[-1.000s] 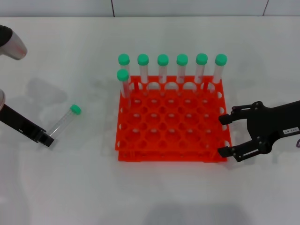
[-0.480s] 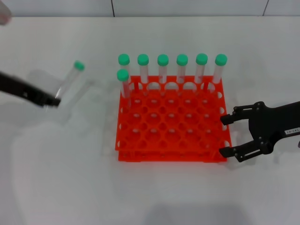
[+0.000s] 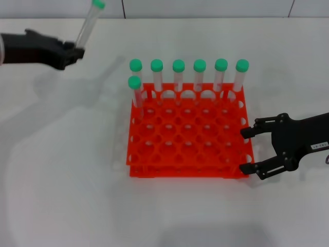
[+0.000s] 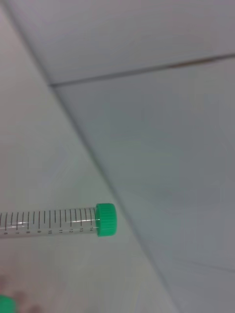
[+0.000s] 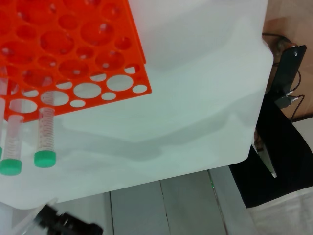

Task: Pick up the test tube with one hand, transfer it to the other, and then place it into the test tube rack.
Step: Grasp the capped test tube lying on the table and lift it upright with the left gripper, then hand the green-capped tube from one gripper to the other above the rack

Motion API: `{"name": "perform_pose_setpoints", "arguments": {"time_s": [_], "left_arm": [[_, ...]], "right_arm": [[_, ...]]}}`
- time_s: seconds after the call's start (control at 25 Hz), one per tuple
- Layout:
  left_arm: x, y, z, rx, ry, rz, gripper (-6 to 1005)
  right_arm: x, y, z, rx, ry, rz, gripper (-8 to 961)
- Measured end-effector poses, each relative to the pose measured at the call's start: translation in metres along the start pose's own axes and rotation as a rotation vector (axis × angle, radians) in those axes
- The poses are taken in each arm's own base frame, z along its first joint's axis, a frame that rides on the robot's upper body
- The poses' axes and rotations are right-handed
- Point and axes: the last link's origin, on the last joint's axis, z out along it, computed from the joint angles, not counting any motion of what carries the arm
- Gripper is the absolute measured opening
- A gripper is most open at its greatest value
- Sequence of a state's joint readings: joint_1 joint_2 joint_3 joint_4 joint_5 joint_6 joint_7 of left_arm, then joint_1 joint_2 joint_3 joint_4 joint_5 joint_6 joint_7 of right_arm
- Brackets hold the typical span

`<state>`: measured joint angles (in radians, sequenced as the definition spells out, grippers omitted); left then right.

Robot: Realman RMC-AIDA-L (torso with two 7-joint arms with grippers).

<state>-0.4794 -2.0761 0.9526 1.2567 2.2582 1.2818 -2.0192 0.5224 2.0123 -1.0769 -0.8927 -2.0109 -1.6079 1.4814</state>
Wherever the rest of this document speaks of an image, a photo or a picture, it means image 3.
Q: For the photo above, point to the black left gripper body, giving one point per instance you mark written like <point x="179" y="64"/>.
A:
<point x="33" y="49"/>

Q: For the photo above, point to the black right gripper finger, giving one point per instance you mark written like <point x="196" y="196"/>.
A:
<point x="247" y="133"/>
<point x="249" y="169"/>

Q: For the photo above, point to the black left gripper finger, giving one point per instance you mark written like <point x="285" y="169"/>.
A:
<point x="78" y="53"/>
<point x="69" y="61"/>

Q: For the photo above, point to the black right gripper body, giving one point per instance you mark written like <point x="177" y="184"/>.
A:
<point x="295" y="139"/>

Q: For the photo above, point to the green-capped clear test tube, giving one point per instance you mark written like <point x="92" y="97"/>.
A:
<point x="178" y="65"/>
<point x="135" y="64"/>
<point x="221" y="64"/>
<point x="156" y="65"/>
<point x="87" y="28"/>
<point x="199" y="65"/>
<point x="134" y="82"/>
<point x="242" y="65"/>

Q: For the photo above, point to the orange plastic test tube rack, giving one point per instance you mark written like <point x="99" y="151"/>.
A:
<point x="187" y="154"/>

